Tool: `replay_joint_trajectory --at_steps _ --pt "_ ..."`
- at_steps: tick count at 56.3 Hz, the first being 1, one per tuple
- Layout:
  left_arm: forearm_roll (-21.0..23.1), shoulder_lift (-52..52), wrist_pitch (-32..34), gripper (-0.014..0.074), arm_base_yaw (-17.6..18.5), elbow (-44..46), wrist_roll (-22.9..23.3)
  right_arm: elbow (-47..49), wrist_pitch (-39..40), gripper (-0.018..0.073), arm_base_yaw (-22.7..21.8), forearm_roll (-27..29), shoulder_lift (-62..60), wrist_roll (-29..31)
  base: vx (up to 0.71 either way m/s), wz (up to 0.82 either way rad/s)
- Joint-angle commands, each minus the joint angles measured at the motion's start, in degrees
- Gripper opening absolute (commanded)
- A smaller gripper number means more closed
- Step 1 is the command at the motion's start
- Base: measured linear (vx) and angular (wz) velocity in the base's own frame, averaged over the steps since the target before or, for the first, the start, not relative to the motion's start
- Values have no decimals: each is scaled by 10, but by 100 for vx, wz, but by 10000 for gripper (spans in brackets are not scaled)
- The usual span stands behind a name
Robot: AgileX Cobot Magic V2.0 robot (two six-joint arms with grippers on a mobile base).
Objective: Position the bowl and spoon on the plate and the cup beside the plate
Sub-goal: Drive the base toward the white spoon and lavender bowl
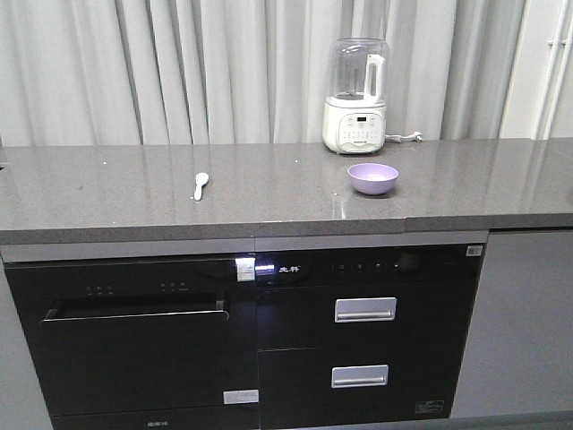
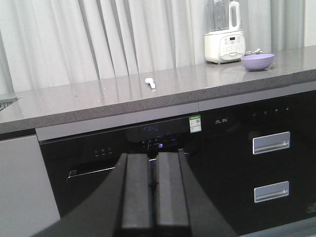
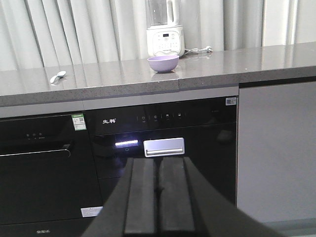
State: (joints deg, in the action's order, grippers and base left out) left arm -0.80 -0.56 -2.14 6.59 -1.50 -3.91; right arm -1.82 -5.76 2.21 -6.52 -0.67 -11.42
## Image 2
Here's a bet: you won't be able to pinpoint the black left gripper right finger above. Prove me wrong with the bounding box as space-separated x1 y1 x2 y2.
155 152 237 237

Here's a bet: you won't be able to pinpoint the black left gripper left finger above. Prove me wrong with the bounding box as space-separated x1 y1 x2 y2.
32 153 154 237

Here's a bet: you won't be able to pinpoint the light blue plastic spoon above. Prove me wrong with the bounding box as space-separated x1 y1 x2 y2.
145 78 156 89

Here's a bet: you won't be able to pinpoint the purple plastic bowl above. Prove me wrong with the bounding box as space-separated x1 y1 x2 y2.
241 53 275 71

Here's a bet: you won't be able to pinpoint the black built-in dishwasher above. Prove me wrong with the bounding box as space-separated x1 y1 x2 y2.
39 115 206 217

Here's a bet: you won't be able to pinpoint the green energy label sticker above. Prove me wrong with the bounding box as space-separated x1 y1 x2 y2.
189 115 201 133

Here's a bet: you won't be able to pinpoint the grey cabinet door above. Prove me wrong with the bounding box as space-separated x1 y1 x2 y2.
0 135 60 237

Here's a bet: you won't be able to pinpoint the white blender with clear jug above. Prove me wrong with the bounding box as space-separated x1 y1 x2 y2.
204 0 245 64

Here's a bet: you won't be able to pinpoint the grey-white pleated curtain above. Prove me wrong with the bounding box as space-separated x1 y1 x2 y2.
0 0 307 96

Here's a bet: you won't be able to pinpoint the black drawer appliance silver handles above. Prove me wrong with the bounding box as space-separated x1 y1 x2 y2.
197 91 316 235

